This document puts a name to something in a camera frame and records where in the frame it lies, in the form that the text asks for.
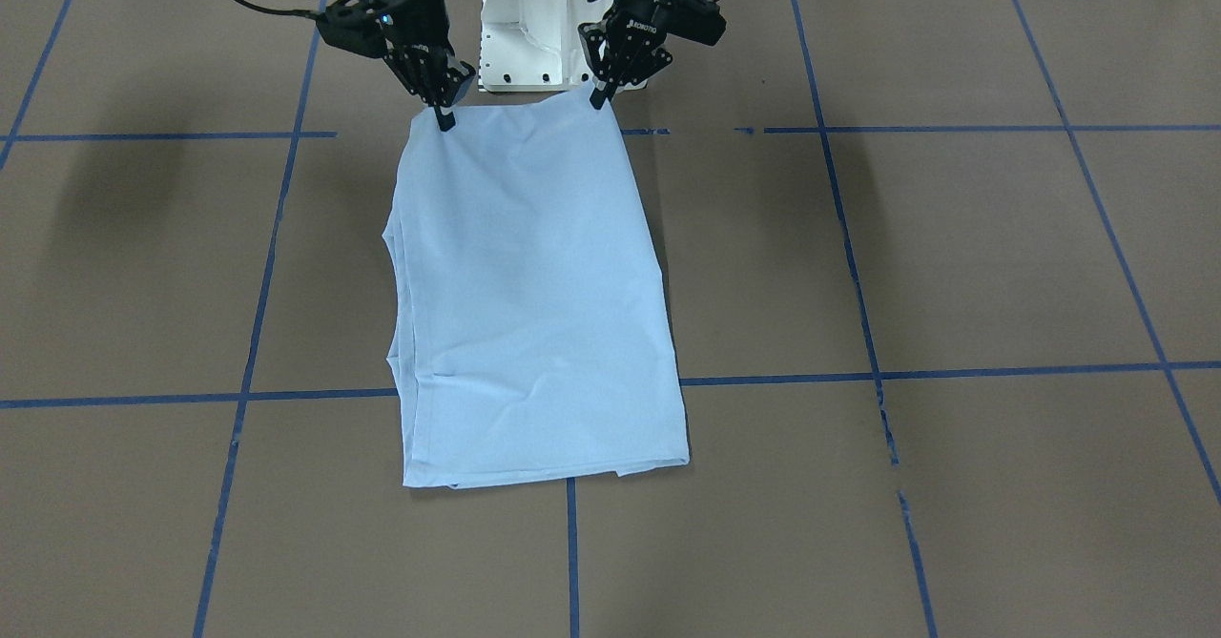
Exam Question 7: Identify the light blue t-shirt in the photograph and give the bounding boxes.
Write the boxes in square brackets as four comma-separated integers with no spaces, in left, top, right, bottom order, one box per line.
[383,83,690,489]

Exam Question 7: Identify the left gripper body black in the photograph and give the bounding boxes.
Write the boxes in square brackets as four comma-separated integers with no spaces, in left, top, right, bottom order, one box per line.
[580,0,681,91]

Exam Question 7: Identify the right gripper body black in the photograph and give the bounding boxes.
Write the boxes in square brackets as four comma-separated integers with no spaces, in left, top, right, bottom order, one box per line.
[379,0,475,95]

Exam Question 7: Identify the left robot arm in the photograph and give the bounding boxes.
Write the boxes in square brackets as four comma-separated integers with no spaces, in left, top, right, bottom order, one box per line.
[578,0,726,111]

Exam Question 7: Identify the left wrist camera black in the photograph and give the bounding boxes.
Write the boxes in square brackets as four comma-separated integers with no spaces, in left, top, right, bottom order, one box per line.
[654,0,726,48]

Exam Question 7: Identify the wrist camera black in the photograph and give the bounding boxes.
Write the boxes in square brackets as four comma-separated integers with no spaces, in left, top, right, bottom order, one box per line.
[313,0,389,59]
[654,0,726,48]

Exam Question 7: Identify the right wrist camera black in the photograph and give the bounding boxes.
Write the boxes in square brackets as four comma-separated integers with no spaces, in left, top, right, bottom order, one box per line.
[313,0,389,59]

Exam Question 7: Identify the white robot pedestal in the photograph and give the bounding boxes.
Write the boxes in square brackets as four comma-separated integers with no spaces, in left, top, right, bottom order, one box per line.
[477,0,611,93]

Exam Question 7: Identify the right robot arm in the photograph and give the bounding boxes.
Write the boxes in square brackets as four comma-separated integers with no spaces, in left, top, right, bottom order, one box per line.
[366,0,476,133]

